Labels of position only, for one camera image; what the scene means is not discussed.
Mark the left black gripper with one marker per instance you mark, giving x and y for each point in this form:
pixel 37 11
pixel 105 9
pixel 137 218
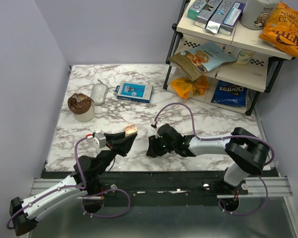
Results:
pixel 118 144

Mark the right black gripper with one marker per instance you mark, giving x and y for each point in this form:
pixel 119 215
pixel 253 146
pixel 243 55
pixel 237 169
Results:
pixel 153 148

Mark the beige earbud charging case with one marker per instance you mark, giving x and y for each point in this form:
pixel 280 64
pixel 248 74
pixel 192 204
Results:
pixel 130 129

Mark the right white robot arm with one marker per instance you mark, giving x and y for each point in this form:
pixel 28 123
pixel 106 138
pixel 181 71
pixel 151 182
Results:
pixel 248 152

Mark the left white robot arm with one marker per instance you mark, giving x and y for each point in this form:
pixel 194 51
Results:
pixel 83 182

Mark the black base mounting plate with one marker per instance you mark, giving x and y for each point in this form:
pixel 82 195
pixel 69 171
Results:
pixel 167 188

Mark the blue Harry's razor box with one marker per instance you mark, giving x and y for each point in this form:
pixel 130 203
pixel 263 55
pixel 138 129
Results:
pixel 136 92

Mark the orange snack bag lower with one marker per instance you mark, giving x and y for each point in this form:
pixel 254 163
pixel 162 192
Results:
pixel 185 88

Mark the blue Doritos bag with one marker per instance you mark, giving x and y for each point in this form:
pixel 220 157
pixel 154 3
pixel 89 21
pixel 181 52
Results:
pixel 229 94

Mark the gold blue snack bag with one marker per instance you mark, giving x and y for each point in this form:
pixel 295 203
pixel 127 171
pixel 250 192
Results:
pixel 200 60

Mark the teal toothpaste box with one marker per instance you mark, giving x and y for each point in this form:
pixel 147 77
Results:
pixel 196 8

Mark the orange kettle chips bag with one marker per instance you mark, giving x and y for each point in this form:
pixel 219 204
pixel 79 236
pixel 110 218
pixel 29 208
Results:
pixel 281 30

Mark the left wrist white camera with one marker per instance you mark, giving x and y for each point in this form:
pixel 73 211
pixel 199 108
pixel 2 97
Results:
pixel 98 139

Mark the black frame shelf rack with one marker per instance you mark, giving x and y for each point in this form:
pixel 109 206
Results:
pixel 258 75

